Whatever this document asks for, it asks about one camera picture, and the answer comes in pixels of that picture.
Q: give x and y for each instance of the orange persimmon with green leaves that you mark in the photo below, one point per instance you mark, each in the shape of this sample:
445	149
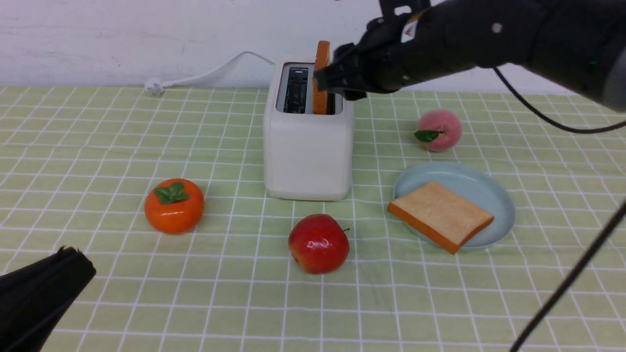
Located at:
174	206

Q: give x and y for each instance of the white two-slot toaster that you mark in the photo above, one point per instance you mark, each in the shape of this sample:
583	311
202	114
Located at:
306	156

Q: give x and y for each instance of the pink peach with green leaf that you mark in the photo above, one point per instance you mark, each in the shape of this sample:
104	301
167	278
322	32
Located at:
439	130

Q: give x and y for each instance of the green checkered tablecloth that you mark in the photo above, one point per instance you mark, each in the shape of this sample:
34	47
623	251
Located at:
76	165

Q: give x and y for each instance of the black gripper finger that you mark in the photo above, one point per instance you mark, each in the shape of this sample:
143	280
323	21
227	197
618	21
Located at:
34	298

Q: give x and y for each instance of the toast slice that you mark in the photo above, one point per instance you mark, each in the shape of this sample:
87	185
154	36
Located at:
445	218
322	59

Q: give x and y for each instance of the red apple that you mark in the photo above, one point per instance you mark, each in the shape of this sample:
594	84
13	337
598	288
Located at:
319	244

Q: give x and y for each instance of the light blue round plate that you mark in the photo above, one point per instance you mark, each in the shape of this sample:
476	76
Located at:
472	185

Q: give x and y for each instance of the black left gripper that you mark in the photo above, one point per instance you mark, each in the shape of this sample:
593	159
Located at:
391	55

